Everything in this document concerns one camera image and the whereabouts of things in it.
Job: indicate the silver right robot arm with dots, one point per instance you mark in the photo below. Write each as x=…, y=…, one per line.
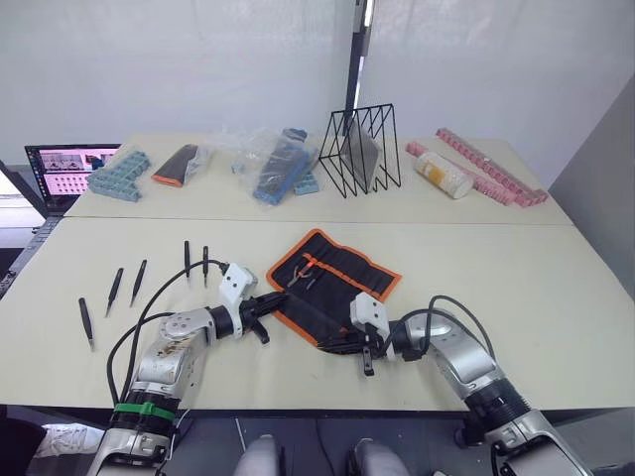
x=461, y=357

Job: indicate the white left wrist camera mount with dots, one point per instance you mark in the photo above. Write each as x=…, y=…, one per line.
x=235, y=285

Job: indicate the black orange-trimmed tool roll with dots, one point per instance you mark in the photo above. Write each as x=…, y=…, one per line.
x=342, y=270

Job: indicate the white sneaker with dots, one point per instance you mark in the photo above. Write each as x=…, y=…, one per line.
x=69, y=439

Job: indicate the small dark tweezers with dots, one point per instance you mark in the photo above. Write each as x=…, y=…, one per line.
x=311, y=284

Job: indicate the black tweezers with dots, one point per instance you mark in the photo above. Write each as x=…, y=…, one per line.
x=114, y=291
x=86, y=321
x=138, y=281
x=205, y=263
x=187, y=258

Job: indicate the black trouser leg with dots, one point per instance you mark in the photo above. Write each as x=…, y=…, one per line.
x=17, y=441

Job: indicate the long pink plastic rack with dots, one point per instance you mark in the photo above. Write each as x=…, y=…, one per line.
x=491, y=166
x=496, y=191

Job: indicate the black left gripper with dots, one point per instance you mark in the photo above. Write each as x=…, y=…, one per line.
x=254, y=311

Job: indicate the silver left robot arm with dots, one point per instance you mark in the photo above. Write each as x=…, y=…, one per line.
x=168, y=357

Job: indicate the grey rounded shape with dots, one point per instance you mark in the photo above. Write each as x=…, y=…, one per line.
x=379, y=461
x=258, y=458

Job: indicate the blue and black tool case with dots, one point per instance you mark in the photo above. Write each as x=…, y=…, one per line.
x=280, y=166

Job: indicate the black laptop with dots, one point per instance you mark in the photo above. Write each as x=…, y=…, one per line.
x=69, y=168

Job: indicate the dark grey flat board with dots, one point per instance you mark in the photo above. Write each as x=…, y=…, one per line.
x=362, y=154

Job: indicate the clear plastic bag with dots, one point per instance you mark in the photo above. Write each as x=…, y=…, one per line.
x=243, y=149

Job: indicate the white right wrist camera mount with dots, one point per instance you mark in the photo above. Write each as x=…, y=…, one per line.
x=369, y=312

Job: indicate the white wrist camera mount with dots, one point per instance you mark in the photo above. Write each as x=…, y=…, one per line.
x=369, y=312
x=235, y=285

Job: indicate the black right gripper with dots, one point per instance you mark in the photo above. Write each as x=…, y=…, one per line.
x=373, y=343

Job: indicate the bagged black orange-trimmed pouch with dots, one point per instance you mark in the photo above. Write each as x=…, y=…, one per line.
x=173, y=166

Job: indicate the small blue-grey plastic rack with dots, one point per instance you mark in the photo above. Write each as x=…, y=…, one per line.
x=305, y=184

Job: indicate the grey tweezers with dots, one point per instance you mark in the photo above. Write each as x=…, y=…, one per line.
x=296, y=276

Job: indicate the black upright pole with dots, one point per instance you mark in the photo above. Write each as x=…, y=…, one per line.
x=358, y=59

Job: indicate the white plastic bottle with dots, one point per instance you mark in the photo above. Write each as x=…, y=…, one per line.
x=444, y=173

